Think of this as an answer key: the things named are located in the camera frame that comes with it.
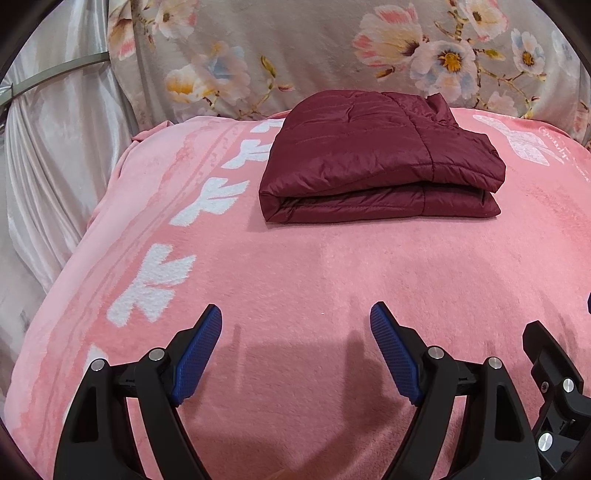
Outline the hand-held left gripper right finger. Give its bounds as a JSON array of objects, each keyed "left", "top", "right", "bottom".
[{"left": 368, "top": 301, "right": 542, "bottom": 480}]

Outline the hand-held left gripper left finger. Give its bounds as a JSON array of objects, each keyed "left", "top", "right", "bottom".
[{"left": 53, "top": 304, "right": 223, "bottom": 480}]

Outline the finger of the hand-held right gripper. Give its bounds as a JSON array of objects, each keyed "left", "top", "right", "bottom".
[{"left": 522, "top": 320, "right": 591, "bottom": 480}]

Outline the maroon puffer jacket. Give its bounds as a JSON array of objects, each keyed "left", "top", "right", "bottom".
[{"left": 259, "top": 90, "right": 507, "bottom": 225}]

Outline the pink printed blanket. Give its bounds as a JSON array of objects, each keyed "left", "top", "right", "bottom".
[{"left": 7, "top": 107, "right": 591, "bottom": 480}]

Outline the silver satin curtain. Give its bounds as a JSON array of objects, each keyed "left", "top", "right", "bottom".
[{"left": 0, "top": 0, "right": 141, "bottom": 374}]

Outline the grey floral bed sheet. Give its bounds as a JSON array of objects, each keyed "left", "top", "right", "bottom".
[{"left": 106, "top": 0, "right": 591, "bottom": 151}]

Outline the grey curtain strap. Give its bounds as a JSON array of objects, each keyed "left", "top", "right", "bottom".
[{"left": 0, "top": 52, "right": 112, "bottom": 103}]

